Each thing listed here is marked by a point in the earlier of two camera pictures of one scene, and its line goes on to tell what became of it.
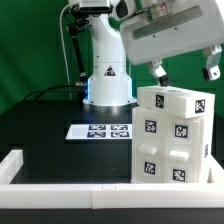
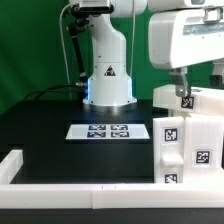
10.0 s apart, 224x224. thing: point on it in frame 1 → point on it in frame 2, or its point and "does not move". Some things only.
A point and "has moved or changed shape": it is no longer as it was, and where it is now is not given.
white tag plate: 100,131 does not move
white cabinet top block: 177,100 has moved or changed shape
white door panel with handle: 182,150 → 203,147
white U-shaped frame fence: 14,193 does not move
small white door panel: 149,146 → 169,150
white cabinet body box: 168,148 has moved or changed shape
